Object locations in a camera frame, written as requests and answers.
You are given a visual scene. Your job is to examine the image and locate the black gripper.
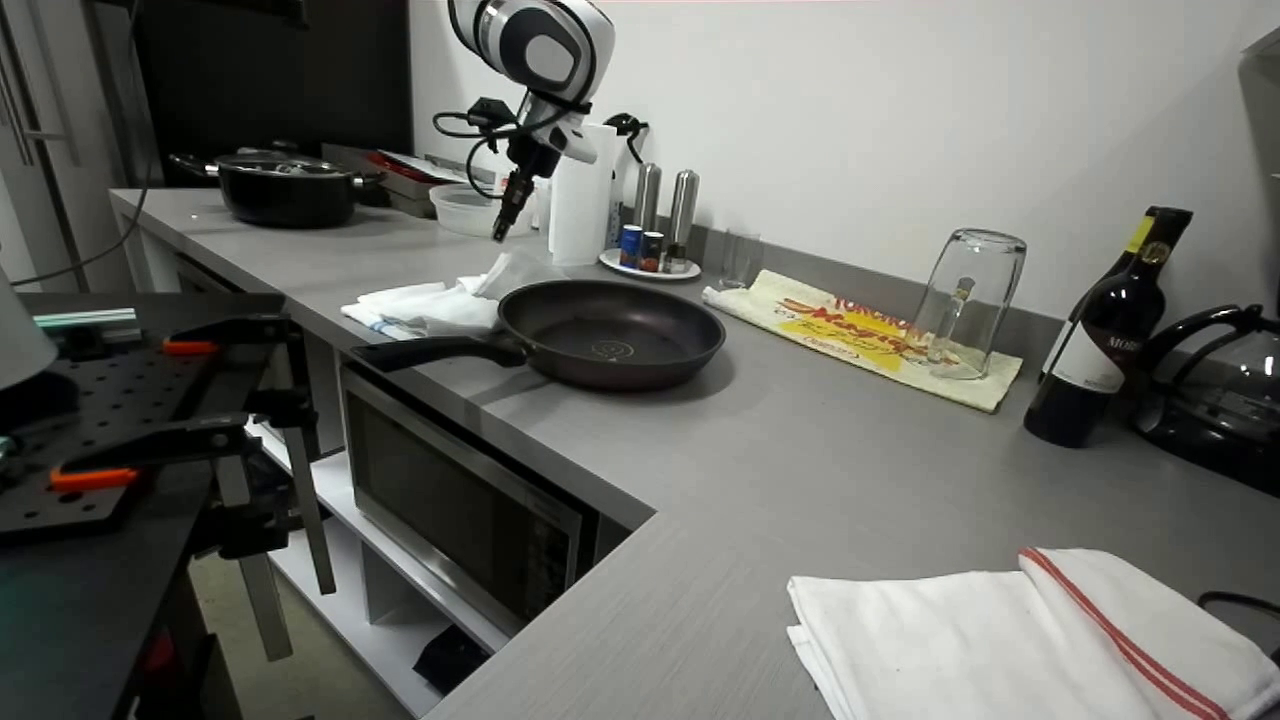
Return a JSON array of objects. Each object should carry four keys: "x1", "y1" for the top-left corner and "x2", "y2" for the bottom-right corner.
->
[{"x1": 493, "y1": 121, "x2": 563, "y2": 241}]

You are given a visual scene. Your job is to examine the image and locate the white blue-striped towel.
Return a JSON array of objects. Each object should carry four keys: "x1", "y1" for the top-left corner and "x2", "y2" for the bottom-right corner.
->
[
  {"x1": 458, "y1": 254, "x2": 554, "y2": 300},
  {"x1": 343, "y1": 286, "x2": 498, "y2": 342}
]

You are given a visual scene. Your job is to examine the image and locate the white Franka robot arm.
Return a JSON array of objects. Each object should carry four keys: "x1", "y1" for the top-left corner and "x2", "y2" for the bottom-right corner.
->
[{"x1": 448, "y1": 0, "x2": 618, "y2": 241}]

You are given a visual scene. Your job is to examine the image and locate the white paper towel roll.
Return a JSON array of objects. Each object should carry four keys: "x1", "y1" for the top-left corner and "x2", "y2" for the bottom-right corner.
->
[{"x1": 547, "y1": 123, "x2": 620, "y2": 268}]

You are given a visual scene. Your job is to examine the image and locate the folded white blue-striped towel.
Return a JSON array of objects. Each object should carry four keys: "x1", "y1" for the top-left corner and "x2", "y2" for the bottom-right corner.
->
[{"x1": 343, "y1": 286, "x2": 498, "y2": 342}]

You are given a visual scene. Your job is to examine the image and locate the dark nonstick frying pan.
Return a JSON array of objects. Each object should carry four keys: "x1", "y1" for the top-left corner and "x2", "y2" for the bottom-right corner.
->
[{"x1": 358, "y1": 282, "x2": 724, "y2": 394}]

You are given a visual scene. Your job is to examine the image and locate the yellow red printed tea towel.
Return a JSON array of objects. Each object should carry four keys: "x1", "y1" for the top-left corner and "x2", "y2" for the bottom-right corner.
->
[{"x1": 705, "y1": 273, "x2": 1023, "y2": 413}]

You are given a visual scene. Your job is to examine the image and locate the white red-striped towel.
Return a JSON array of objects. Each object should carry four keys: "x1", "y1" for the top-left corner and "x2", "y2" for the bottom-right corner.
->
[{"x1": 787, "y1": 550, "x2": 1280, "y2": 720}]

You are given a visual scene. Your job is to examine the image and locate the white plate with items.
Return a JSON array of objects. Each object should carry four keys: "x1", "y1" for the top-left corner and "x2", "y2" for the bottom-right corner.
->
[{"x1": 600, "y1": 224, "x2": 699, "y2": 286}]

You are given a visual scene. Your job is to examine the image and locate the steel salt pepper mills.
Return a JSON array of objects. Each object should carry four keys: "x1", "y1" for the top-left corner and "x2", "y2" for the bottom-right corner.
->
[{"x1": 634, "y1": 164, "x2": 699, "y2": 250}]

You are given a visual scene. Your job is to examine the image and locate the black cooking pot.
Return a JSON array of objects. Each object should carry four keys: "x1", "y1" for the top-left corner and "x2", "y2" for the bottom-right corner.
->
[{"x1": 217, "y1": 148, "x2": 389, "y2": 227}]

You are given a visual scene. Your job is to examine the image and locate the built-in microwave oven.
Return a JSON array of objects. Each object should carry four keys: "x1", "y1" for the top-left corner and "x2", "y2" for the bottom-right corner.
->
[{"x1": 343, "y1": 369, "x2": 596, "y2": 639}]

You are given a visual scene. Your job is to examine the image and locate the black perforated clamp stand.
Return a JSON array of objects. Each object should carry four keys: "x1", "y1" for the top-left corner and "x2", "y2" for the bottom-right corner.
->
[{"x1": 0, "y1": 293, "x2": 320, "y2": 720}]

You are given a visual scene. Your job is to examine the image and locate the upturned clear glass jar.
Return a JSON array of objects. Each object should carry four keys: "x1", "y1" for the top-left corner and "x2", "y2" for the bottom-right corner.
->
[{"x1": 911, "y1": 227, "x2": 1028, "y2": 379}]

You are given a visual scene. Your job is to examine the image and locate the dark wine bottle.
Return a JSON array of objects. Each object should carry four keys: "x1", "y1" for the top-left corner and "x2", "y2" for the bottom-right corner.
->
[{"x1": 1023, "y1": 203, "x2": 1193, "y2": 449}]

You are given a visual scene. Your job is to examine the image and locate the black coffee maker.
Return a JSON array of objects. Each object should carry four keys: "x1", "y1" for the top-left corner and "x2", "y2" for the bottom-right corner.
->
[{"x1": 1127, "y1": 29, "x2": 1280, "y2": 496}]

